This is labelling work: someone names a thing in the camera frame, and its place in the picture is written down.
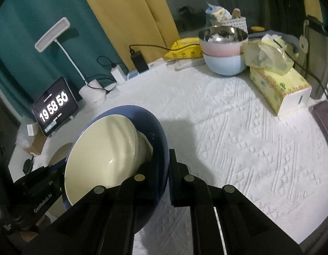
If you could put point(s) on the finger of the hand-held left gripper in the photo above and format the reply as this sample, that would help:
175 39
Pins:
56 169

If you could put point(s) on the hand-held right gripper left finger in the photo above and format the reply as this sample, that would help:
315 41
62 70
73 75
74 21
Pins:
142 188

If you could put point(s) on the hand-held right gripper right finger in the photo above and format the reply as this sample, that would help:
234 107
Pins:
172 180

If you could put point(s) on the beige plate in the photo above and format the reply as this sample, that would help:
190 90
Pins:
59 154

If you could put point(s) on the cream bowl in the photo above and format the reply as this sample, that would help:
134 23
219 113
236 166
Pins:
100 151

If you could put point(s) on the large blue bowl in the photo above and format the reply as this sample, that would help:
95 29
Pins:
150 127

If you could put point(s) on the person's left hand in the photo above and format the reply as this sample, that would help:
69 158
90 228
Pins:
43 221

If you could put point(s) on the black round stand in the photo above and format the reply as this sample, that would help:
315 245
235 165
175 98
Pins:
27 166

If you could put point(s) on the cardboard box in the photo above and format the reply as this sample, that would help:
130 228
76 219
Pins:
39 143

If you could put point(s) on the tablet with clock display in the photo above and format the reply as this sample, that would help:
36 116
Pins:
55 107

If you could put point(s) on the white textured tablecloth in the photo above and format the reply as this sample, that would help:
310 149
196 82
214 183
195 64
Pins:
233 151

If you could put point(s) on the white power adapter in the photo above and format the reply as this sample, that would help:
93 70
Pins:
118 74

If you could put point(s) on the blue and white box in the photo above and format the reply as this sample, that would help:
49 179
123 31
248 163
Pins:
156 67

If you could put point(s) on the long white box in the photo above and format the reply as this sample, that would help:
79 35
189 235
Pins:
185 63

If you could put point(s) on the black charger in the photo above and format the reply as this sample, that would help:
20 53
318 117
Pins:
139 61

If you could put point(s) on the light blue bowl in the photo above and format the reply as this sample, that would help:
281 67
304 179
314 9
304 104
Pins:
225 65

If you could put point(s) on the yellow packet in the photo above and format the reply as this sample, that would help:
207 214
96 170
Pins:
185 47

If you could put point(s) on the white desk lamp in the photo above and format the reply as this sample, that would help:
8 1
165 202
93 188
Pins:
52 33

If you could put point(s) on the pink steel-lined bowl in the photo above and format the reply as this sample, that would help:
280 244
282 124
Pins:
219 48

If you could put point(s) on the yellow tissue box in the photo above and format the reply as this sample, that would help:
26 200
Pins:
280 87

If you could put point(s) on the dark phone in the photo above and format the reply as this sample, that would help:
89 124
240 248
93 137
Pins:
324 117

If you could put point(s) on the teal curtain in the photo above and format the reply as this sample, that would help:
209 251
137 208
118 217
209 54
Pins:
33 5

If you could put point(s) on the white basket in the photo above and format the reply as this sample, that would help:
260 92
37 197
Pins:
234 24

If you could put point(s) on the blue snack bag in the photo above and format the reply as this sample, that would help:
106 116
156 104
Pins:
215 13

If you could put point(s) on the steel thermos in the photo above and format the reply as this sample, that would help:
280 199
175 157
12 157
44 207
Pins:
319 58

